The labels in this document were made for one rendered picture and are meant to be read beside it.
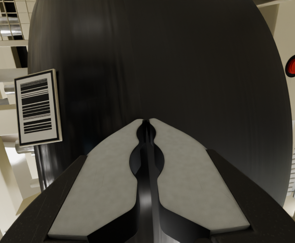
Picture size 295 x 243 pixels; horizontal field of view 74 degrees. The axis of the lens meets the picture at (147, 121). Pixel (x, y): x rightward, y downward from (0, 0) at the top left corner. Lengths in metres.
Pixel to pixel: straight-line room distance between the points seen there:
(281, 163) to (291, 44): 0.30
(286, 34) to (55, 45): 0.41
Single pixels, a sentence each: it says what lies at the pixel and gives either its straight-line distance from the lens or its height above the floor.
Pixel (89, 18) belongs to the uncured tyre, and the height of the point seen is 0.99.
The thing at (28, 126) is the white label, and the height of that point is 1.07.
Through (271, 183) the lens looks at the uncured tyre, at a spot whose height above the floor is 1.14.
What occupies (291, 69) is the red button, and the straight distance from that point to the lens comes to 0.50.
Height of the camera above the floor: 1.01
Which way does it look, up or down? 21 degrees up
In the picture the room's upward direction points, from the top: 178 degrees clockwise
